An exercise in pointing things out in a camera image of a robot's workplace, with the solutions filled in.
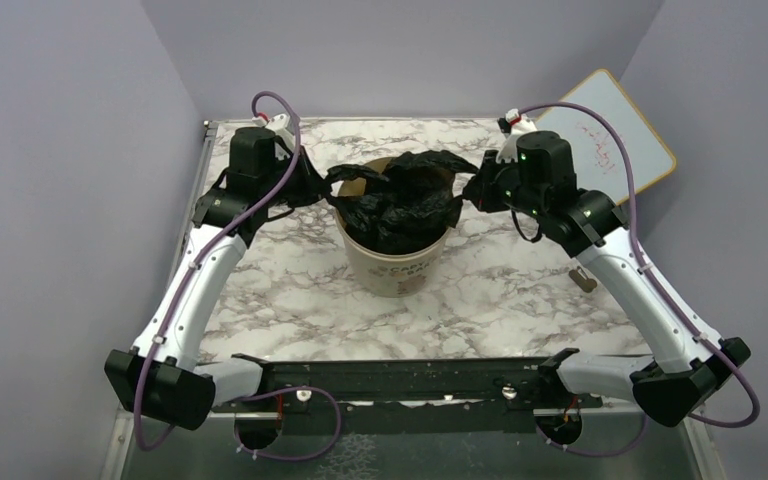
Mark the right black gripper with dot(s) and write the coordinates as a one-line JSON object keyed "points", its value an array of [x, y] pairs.
{"points": [[480, 189]]}

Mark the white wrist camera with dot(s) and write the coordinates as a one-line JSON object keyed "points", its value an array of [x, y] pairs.
{"points": [[513, 124], [282, 125]]}

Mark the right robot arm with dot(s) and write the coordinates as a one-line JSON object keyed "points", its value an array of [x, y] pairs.
{"points": [[689, 360]]}

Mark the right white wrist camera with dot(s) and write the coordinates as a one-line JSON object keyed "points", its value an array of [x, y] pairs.
{"points": [[513, 124]]}

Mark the white board with wooden frame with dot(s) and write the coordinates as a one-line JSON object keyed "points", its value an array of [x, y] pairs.
{"points": [[597, 158]]}

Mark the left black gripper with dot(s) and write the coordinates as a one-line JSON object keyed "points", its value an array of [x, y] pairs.
{"points": [[315, 185]]}

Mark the small grey metal piece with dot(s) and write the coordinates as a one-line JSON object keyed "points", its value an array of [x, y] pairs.
{"points": [[582, 279]]}

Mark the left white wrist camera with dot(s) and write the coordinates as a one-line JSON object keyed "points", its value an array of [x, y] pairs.
{"points": [[282, 125]]}

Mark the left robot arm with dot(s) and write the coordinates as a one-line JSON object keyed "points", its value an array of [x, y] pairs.
{"points": [[159, 375]]}

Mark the black plastic trash bag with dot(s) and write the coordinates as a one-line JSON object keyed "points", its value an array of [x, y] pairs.
{"points": [[404, 208]]}

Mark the beige round trash bin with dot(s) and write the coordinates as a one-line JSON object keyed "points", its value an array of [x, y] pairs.
{"points": [[388, 275]]}

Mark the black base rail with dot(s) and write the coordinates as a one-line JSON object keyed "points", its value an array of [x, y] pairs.
{"points": [[401, 396]]}

